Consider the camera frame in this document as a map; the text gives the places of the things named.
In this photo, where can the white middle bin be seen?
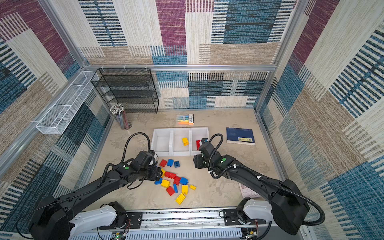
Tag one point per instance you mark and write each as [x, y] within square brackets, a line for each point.
[178, 147]

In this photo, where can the black wire shelf rack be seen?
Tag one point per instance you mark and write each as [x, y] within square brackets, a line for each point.
[133, 88]

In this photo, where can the long yellow brick bottom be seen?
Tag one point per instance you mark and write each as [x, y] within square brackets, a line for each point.
[179, 200]

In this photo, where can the blue notebook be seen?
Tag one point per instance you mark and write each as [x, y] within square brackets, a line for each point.
[240, 136]

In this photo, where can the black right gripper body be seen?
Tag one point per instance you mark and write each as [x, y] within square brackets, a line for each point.
[200, 161]

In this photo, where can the aluminium front rail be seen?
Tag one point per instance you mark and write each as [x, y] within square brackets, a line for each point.
[194, 224]

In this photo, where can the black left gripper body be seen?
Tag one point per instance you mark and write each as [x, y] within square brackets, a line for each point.
[151, 173]

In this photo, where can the white left bin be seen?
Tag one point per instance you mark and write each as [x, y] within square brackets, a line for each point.
[162, 142]

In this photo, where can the dark blue upturned brick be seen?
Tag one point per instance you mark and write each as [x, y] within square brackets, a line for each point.
[177, 163]

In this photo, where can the red brick bottom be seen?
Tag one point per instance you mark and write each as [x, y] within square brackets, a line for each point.
[170, 191]

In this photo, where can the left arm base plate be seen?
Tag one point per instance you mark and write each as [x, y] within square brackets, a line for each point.
[125, 221]

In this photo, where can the pencil cup with pencils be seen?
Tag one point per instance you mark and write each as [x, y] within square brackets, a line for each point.
[120, 116]

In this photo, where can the red brick top row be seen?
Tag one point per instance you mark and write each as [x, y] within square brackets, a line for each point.
[163, 163]

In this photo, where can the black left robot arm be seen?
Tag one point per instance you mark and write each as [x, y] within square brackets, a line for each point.
[53, 215]

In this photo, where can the red brick centre small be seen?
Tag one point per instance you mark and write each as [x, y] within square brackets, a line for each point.
[177, 180]

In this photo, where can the white mesh wall basket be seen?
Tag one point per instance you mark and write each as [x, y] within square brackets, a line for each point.
[59, 116]

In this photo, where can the blue brick top row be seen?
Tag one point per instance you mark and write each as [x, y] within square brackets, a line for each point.
[170, 163]

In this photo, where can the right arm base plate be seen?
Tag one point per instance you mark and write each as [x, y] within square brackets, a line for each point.
[234, 217]

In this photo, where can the highlighter marker pack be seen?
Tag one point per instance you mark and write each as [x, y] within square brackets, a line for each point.
[185, 119]

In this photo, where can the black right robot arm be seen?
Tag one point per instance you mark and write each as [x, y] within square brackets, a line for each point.
[289, 208]

